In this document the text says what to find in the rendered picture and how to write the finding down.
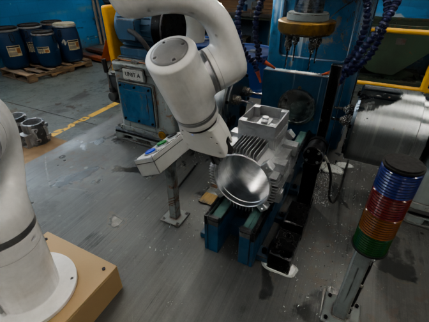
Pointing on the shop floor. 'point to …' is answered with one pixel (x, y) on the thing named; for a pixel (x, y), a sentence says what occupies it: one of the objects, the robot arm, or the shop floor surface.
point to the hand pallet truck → (98, 53)
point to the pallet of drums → (40, 50)
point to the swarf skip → (398, 53)
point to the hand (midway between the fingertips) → (216, 155)
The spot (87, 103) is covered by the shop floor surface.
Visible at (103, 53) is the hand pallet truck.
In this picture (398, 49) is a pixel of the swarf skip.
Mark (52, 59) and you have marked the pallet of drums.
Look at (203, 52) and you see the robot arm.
